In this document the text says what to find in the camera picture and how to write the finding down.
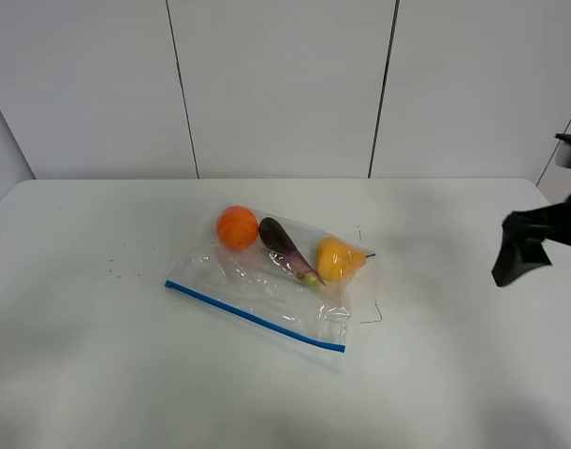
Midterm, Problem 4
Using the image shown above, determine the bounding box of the purple eggplant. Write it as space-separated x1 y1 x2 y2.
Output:
258 217 327 290

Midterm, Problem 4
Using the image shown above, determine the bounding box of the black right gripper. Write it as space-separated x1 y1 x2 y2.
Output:
491 194 571 286

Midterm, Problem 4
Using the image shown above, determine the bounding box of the orange fruit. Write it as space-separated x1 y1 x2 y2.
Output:
215 206 258 251

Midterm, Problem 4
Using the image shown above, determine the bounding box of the yellow pear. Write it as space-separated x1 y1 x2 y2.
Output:
315 237 374 282

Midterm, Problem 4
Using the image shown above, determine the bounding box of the clear zip bag blue seal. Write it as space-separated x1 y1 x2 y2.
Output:
164 206 384 355

